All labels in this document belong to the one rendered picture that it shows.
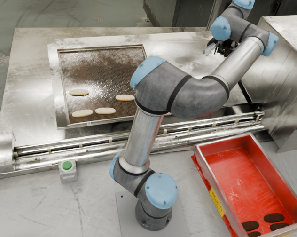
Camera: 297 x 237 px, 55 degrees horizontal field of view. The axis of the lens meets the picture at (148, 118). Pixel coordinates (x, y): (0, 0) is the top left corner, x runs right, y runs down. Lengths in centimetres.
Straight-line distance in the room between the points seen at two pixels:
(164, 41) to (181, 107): 115
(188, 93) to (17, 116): 105
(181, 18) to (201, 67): 140
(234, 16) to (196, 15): 211
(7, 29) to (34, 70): 206
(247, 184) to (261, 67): 62
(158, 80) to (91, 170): 69
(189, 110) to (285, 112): 86
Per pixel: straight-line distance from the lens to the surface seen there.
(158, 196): 100
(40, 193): 130
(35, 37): 213
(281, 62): 153
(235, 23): 105
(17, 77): 181
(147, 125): 86
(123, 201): 122
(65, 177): 127
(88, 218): 123
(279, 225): 139
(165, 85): 74
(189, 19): 316
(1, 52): 351
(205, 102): 74
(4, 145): 135
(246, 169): 148
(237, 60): 89
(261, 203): 142
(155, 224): 115
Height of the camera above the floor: 195
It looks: 47 degrees down
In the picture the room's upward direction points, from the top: 10 degrees clockwise
